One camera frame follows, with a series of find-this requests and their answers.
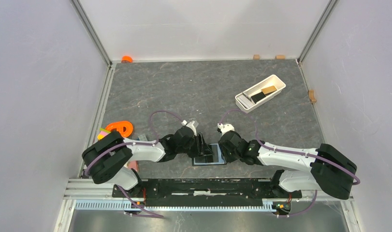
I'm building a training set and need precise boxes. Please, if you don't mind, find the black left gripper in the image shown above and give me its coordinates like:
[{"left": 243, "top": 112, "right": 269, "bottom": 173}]
[{"left": 176, "top": 132, "right": 213, "bottom": 158}]

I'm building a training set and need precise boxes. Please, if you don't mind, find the black card holder wallet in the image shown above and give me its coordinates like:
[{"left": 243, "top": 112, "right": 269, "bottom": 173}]
[{"left": 192, "top": 144, "right": 227, "bottom": 166}]

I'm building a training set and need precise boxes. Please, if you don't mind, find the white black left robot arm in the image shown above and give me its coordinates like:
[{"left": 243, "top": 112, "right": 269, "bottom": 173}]
[{"left": 82, "top": 126, "right": 214, "bottom": 197}]

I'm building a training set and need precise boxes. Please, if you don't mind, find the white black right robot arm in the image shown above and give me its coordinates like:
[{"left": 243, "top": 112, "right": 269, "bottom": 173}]
[{"left": 218, "top": 130, "right": 360, "bottom": 200}]

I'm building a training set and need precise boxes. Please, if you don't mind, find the grey card in tray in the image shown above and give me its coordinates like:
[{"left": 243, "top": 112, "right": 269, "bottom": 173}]
[{"left": 236, "top": 92, "right": 255, "bottom": 109}]

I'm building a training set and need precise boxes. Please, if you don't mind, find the black card in tray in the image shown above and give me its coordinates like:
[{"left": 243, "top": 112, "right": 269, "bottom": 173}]
[{"left": 251, "top": 92, "right": 266, "bottom": 103}]

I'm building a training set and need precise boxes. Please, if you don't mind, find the tan card in tray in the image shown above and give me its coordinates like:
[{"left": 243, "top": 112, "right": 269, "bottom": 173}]
[{"left": 261, "top": 86, "right": 277, "bottom": 96}]

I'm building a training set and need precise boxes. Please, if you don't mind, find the white card tray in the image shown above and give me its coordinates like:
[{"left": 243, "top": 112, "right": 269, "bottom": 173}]
[{"left": 234, "top": 74, "right": 286, "bottom": 113}]

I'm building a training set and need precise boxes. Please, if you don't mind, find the pink playing card box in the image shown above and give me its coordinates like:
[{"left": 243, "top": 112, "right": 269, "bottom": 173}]
[{"left": 127, "top": 161, "right": 139, "bottom": 172}]

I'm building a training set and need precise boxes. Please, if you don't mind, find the blue toy block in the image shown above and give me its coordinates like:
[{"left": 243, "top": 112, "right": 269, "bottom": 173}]
[{"left": 138, "top": 134, "right": 148, "bottom": 141}]

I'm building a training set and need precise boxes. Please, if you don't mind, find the wooden curved block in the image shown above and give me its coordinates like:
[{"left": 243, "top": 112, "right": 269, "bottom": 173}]
[{"left": 308, "top": 89, "right": 317, "bottom": 104}]

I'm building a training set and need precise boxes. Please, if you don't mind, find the colourful toy brick stack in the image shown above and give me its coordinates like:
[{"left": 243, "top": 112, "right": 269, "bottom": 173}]
[{"left": 97, "top": 128, "right": 111, "bottom": 140}]

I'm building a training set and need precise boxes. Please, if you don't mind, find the orange round cap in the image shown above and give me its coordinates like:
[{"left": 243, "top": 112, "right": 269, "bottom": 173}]
[{"left": 121, "top": 56, "right": 133, "bottom": 63}]

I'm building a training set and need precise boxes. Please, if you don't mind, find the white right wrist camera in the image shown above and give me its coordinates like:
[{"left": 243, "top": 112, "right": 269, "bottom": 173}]
[{"left": 217, "top": 123, "right": 234, "bottom": 135}]

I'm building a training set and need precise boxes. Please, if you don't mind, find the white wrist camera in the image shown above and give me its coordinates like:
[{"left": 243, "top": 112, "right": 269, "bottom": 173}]
[
  {"left": 217, "top": 123, "right": 234, "bottom": 135},
  {"left": 181, "top": 120, "right": 199, "bottom": 136}
]

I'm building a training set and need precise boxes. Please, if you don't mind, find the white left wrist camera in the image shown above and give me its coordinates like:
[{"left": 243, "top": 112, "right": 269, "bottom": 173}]
[{"left": 181, "top": 120, "right": 199, "bottom": 136}]

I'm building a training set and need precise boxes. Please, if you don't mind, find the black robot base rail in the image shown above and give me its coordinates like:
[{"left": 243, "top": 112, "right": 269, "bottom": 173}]
[{"left": 127, "top": 178, "right": 302, "bottom": 207}]

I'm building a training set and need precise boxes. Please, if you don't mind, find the white slotted cable duct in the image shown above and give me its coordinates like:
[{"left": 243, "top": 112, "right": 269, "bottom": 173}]
[{"left": 75, "top": 200, "right": 276, "bottom": 213}]

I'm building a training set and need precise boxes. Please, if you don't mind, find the orange toy ring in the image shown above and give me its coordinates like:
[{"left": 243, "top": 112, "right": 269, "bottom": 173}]
[{"left": 105, "top": 120, "right": 134, "bottom": 138}]

